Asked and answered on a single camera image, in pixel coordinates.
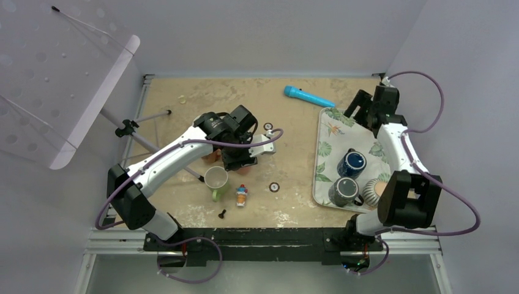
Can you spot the light green ceramic mug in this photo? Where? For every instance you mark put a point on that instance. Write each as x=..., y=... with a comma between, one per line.
x=217, y=180

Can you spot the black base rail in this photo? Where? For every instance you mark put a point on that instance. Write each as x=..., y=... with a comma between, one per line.
x=326, y=245

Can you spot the ice cream toy figure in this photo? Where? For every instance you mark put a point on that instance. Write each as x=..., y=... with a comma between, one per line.
x=241, y=194

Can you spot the white leaf-print tray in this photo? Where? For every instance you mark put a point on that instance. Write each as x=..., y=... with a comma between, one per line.
x=337, y=137

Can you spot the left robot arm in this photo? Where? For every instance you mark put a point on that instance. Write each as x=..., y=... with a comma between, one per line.
x=128, y=189

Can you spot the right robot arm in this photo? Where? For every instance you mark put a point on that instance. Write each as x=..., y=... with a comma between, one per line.
x=410, y=198

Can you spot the striped ceramic mug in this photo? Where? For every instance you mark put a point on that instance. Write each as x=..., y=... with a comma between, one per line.
x=372, y=192

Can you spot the small round token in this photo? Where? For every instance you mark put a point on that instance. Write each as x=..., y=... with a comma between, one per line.
x=268, y=126
x=274, y=187

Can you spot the blue toy microphone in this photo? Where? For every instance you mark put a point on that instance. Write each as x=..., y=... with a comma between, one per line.
x=297, y=93

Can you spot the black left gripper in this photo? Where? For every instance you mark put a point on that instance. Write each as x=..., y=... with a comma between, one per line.
x=234, y=163

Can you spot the pink ceramic mug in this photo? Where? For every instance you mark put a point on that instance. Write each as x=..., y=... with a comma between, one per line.
x=244, y=170

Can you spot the dark blue mug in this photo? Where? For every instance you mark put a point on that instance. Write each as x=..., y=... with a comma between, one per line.
x=352, y=164

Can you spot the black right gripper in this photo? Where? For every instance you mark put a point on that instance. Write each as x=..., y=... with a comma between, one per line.
x=363, y=100

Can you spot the black chess pawn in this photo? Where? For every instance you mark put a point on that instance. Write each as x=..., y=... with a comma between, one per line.
x=222, y=214

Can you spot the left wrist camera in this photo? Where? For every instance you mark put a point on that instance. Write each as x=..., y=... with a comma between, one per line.
x=266, y=146

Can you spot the dark grey mug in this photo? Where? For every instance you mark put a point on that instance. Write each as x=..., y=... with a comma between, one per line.
x=345, y=191

